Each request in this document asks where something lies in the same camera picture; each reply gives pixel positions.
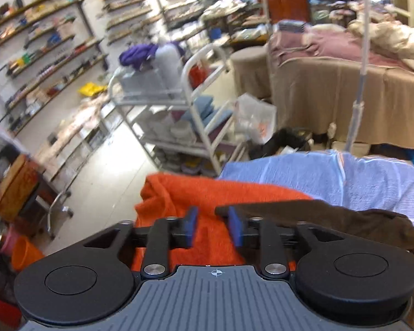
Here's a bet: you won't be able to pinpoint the black trash bag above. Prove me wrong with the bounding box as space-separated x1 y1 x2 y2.
249 127 314 161

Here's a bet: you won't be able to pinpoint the round stool with brown cover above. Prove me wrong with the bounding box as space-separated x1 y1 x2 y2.
230 46 272 99

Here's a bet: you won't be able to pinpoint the brown shirt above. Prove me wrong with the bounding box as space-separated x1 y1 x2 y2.
215 199 414 261

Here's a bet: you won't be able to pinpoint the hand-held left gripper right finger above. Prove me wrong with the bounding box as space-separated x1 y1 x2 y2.
228 206 346 281

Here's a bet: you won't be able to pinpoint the metal stand pole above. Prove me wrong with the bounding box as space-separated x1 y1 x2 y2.
343 0 375 153

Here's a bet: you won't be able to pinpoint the purple cloth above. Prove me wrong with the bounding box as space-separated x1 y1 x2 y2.
119 43 159 70

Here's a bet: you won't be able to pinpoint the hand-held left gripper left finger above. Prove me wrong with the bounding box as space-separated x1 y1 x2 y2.
84 206 198 281

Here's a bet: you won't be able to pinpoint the orange bucket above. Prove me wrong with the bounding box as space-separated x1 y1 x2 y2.
11 236 45 272

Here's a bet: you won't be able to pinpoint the yellow packet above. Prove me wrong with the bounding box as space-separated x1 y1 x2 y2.
78 82 104 97

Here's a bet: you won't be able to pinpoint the beige quilt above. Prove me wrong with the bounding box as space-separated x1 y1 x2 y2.
347 19 414 76

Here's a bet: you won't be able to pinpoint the massage bed with brown cover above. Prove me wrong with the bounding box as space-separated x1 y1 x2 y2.
266 21 414 150

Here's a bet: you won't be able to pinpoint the orange towel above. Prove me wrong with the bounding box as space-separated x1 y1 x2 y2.
130 173 313 272

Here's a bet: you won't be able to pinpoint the white metal trolley cart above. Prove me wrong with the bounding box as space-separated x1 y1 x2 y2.
108 43 249 176

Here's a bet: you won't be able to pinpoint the blue plaid blanket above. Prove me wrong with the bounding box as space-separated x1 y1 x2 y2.
219 149 414 231

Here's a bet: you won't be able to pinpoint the clear plastic bag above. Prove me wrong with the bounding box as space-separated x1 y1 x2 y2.
234 93 277 145

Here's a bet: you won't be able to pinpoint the wall shelves with goods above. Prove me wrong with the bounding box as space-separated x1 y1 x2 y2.
0 0 208 137

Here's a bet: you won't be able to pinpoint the wooden box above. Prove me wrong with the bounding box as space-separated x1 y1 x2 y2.
0 154 40 222

